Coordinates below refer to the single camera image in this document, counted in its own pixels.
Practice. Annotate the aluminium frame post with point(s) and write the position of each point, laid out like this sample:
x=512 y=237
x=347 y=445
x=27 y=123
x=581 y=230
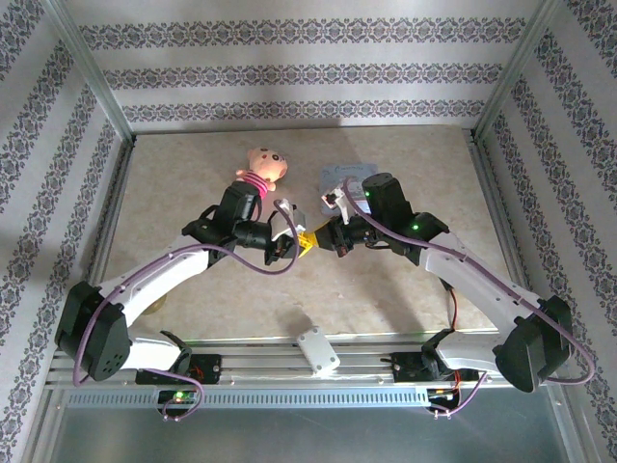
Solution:
x=516 y=67
x=89 y=67

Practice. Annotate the white mounting bracket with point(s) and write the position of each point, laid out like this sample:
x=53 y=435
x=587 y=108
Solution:
x=318 y=351

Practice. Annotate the controller board green light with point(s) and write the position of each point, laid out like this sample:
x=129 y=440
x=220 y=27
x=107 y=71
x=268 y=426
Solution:
x=178 y=396

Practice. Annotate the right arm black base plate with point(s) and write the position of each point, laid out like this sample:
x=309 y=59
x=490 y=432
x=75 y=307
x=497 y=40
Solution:
x=407 y=369

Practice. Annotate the yellow padlock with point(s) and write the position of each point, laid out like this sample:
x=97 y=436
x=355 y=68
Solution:
x=307 y=242

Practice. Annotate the pink pig plush toy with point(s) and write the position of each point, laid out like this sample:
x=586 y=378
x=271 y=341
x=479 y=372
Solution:
x=265 y=161

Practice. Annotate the grey metal panel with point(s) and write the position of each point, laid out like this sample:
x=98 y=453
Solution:
x=299 y=436

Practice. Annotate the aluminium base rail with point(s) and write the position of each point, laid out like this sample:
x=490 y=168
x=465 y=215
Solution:
x=270 y=366

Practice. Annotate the aluminium side rail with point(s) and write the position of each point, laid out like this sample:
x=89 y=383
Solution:
x=501 y=226
x=111 y=231

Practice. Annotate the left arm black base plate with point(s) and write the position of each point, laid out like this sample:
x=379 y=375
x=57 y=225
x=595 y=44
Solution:
x=207 y=369

